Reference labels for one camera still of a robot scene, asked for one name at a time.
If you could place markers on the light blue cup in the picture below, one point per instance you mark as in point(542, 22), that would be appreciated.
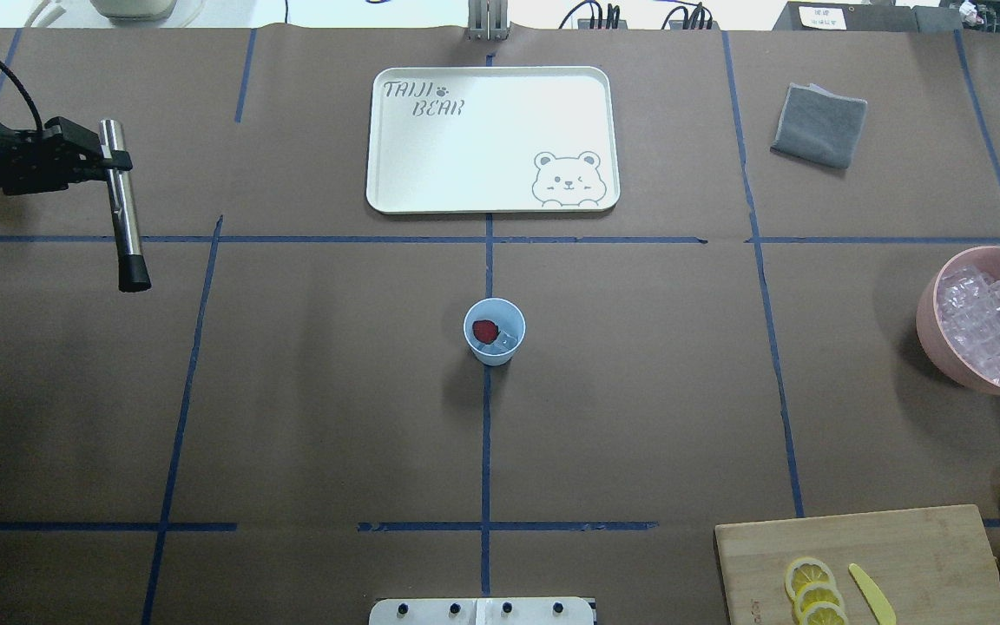
point(508, 318)

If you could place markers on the clear ice cube pile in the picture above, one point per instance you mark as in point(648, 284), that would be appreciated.
point(968, 303)

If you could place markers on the yellow plastic knife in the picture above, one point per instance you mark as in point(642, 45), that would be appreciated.
point(874, 596)

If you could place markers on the red strawberry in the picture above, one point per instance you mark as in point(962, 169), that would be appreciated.
point(485, 331)

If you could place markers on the steel muddler black head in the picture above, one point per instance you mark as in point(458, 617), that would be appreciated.
point(133, 272)

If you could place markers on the grey folded cloth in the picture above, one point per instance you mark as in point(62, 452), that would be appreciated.
point(819, 126)

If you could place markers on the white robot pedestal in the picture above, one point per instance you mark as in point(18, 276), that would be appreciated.
point(485, 610)

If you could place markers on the cream bear tray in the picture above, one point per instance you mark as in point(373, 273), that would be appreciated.
point(476, 140)

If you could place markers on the pink bowl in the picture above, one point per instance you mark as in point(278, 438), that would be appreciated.
point(933, 334)

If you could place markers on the wooden cutting board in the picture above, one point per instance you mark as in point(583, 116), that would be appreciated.
point(934, 565)

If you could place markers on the lemon slices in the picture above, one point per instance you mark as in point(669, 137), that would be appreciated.
point(813, 592)

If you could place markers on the aluminium frame post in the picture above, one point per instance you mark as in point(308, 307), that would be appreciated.
point(488, 20)

